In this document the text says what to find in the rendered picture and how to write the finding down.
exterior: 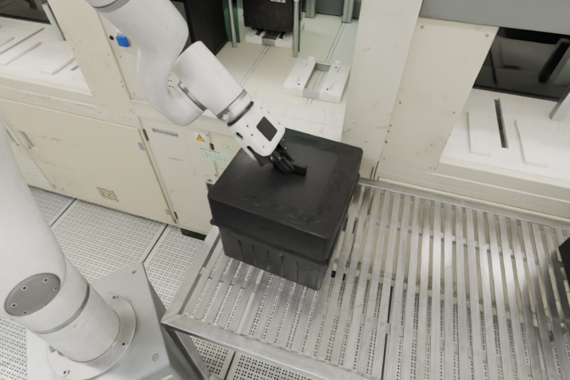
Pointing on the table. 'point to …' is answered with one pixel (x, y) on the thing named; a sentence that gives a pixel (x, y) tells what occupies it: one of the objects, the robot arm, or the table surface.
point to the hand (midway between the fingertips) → (286, 162)
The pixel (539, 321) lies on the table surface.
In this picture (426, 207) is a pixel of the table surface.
